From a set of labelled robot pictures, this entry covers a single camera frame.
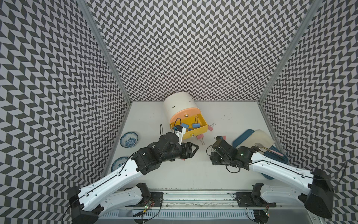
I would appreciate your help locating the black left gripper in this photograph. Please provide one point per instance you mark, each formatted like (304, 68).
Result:
(187, 152)

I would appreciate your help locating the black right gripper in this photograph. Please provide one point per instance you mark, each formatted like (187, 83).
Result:
(214, 159)

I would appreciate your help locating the blue binder clip mid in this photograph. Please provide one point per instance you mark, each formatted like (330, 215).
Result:
(184, 125)

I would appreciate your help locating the yellow drawer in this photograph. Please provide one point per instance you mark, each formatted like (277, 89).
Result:
(190, 121)

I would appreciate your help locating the orange top drawer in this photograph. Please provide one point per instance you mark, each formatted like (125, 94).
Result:
(186, 113)

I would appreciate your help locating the white round drawer cabinet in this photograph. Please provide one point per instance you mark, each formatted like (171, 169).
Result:
(177, 102)

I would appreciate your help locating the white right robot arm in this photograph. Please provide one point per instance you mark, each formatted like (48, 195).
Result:
(313, 189)

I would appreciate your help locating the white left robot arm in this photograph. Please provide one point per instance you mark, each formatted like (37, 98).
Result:
(88, 203)

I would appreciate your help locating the pink binder clip centre top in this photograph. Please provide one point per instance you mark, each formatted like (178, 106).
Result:
(200, 137)

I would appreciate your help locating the pink binder clip far right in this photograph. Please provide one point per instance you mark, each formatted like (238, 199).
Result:
(210, 127)

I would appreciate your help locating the metal spoon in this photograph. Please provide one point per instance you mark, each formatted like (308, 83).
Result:
(260, 145)

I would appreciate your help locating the beige cloth napkin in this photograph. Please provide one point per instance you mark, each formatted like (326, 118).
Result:
(260, 137)

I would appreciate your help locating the blue patterned bowl far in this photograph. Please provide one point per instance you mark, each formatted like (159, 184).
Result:
(129, 139)

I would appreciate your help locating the blue patterned bowl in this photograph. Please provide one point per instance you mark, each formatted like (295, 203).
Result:
(129, 139)
(118, 163)

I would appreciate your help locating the blue patterned bowl near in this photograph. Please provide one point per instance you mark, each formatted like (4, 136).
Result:
(118, 163)

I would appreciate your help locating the pink handled utensil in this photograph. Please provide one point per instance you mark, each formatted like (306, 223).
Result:
(274, 152)

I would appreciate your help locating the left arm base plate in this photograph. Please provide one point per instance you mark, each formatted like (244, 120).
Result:
(156, 197)

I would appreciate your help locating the aluminium front rail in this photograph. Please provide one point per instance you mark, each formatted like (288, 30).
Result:
(205, 198)

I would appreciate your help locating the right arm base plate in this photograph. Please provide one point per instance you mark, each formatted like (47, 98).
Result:
(244, 199)

